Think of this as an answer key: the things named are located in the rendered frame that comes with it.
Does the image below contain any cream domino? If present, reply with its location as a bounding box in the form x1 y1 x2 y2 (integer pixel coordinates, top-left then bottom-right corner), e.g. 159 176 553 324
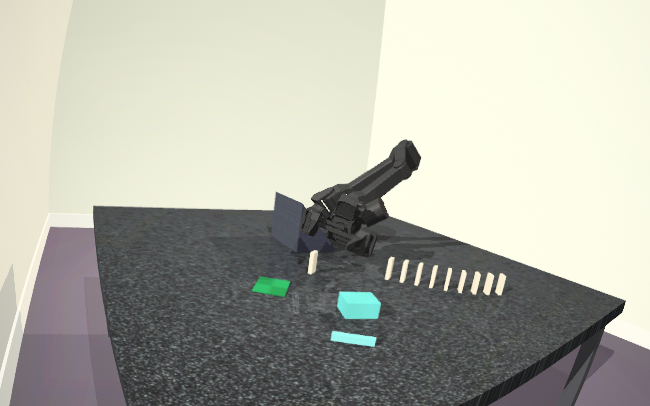
483 273 494 295
386 257 395 280
414 263 423 286
444 268 452 291
495 274 506 295
400 260 409 283
457 270 467 293
308 251 318 274
471 272 481 295
429 265 438 288

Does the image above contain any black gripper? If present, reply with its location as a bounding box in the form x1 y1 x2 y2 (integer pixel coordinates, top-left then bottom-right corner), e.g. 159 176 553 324
299 207 378 258

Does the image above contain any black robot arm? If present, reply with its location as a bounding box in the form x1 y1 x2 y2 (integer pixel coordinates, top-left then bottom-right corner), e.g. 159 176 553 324
311 139 421 234

